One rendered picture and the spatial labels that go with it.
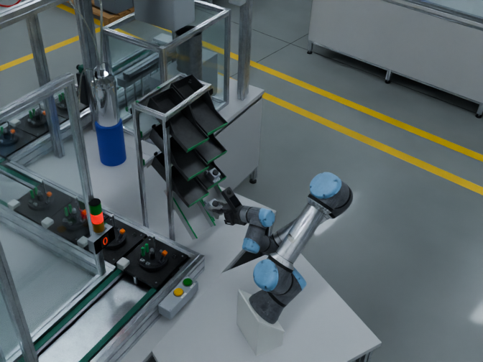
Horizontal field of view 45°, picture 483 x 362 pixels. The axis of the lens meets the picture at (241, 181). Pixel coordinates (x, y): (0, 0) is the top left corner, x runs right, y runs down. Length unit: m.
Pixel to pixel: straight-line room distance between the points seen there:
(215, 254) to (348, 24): 3.95
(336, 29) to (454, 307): 3.45
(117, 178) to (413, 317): 2.08
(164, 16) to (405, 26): 3.20
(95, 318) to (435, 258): 2.61
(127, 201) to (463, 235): 2.58
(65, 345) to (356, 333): 1.26
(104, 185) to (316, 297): 1.39
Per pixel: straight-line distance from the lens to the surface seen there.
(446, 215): 4.82
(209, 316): 2.72
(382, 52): 6.31
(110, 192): 3.38
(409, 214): 4.73
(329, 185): 2.29
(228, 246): 3.01
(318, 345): 2.67
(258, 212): 2.45
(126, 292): 2.76
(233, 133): 4.11
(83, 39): 3.57
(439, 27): 5.97
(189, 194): 2.78
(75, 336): 2.65
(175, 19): 3.45
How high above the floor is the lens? 3.00
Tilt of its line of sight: 39 degrees down
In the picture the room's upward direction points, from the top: 2 degrees clockwise
